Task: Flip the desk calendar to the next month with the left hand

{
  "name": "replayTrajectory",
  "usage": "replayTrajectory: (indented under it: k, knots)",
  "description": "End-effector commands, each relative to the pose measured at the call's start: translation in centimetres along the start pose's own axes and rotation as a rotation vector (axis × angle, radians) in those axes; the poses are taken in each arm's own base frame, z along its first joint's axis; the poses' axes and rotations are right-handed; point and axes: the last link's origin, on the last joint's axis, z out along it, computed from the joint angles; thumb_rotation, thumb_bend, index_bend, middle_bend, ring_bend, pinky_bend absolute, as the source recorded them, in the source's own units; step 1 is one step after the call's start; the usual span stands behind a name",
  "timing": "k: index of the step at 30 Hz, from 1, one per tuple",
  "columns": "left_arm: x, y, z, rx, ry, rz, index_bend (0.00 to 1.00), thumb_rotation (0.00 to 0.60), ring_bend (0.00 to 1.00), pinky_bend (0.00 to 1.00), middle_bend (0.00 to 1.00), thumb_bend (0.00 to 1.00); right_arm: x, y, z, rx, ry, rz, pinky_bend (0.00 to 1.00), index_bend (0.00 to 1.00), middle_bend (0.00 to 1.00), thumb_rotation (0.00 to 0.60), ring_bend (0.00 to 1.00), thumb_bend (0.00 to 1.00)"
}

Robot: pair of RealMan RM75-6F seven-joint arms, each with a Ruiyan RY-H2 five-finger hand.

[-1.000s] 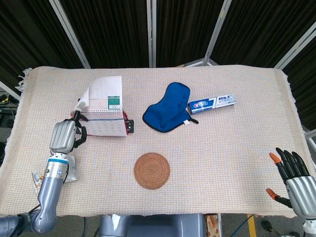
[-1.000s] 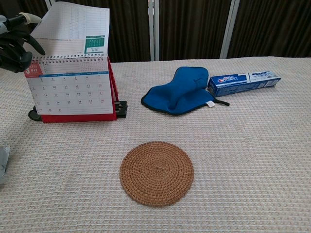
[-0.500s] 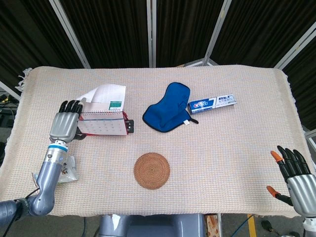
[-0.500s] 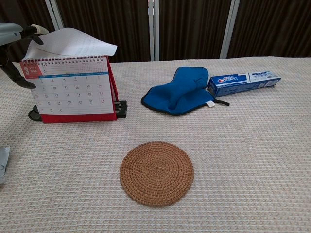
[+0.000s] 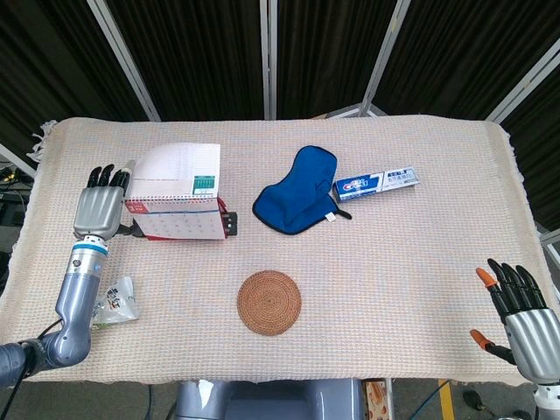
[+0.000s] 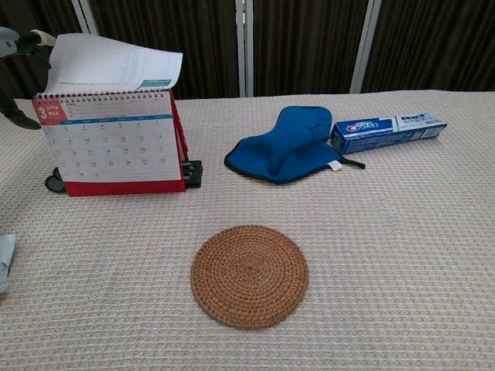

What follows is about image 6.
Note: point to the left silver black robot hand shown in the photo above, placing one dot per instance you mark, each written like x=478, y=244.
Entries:
x=27, y=40

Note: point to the red desk calendar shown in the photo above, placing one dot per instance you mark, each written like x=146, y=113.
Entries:
x=116, y=147

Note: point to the black plastic device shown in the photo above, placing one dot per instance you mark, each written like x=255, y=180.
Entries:
x=193, y=174

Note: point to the crumpled white snack wrapper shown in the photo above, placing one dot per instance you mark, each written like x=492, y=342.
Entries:
x=5, y=259

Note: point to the blue cloth mitt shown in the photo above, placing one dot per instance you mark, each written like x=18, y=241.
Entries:
x=286, y=150

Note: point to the round woven rattan coaster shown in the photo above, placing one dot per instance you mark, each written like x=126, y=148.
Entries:
x=249, y=270

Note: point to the blue white toothpaste box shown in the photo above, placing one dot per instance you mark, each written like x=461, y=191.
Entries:
x=386, y=131

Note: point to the beige woven tablecloth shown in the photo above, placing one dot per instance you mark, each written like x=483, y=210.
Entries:
x=367, y=251

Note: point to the black folding screen white frame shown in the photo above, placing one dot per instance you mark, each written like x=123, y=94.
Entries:
x=301, y=42

